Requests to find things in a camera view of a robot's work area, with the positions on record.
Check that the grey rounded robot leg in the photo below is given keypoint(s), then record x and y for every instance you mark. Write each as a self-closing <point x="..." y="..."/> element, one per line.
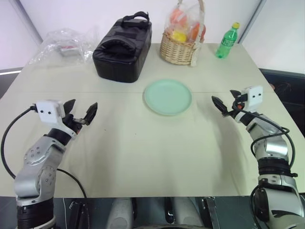
<point x="120" y="212"/>

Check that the green plastic soda bottle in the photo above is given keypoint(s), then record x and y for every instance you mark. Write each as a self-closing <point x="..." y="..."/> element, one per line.
<point x="226" y="43"/>

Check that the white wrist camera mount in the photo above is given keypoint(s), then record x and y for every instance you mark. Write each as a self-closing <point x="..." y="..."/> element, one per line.
<point x="253" y="97"/>
<point x="48" y="112"/>

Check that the pale green round plate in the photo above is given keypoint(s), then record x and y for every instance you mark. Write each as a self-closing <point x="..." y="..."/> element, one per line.
<point x="166" y="97"/>

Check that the black padded bag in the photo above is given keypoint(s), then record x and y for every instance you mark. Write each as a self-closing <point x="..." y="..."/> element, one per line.
<point x="119" y="59"/>

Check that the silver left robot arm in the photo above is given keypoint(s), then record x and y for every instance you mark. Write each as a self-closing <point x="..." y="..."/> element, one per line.
<point x="35" y="155"/>

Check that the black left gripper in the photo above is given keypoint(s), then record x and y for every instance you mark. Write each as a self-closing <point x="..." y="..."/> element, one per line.
<point x="72" y="121"/>

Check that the yellow lemon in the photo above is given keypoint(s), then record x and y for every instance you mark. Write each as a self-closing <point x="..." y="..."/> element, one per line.
<point x="179" y="36"/>

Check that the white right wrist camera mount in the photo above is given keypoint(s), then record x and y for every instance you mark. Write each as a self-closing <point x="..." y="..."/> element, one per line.
<point x="253" y="97"/>

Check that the black board with scribbles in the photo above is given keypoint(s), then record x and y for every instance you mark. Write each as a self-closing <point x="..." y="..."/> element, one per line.
<point x="286" y="90"/>

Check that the clear plastic bag of produce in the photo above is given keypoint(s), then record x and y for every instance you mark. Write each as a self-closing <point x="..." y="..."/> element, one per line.
<point x="188" y="14"/>

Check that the woven wicker basket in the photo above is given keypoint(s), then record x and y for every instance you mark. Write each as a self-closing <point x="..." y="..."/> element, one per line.
<point x="176" y="52"/>

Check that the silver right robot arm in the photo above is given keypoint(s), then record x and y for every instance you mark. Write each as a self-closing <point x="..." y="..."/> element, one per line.
<point x="274" y="143"/>

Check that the small red silver box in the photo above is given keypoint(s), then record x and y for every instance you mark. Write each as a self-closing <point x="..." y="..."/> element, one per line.
<point x="68" y="50"/>

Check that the crumpled clear plastic bag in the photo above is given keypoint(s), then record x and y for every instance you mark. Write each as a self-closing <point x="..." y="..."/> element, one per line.
<point x="47" y="45"/>

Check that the dark side table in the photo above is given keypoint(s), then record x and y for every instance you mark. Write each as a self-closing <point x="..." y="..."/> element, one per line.
<point x="9" y="81"/>

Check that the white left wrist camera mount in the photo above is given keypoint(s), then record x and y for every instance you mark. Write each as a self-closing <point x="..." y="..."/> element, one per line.
<point x="48" y="112"/>

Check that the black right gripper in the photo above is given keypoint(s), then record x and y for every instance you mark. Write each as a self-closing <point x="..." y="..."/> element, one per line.
<point x="239" y="103"/>

